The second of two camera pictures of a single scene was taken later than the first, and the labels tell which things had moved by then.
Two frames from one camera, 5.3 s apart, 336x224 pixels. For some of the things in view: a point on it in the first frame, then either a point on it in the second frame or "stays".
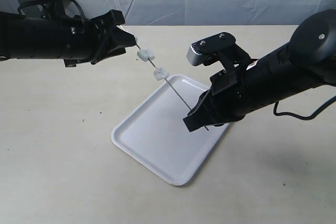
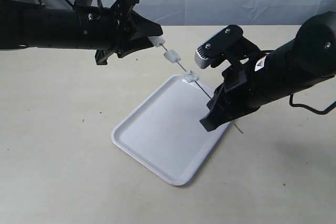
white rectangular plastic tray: x=155 y=133 stays
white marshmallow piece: x=161 y=73 -> x=189 y=76
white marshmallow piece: x=145 y=54 -> x=172 y=56
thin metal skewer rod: x=176 y=91 -> x=166 y=50
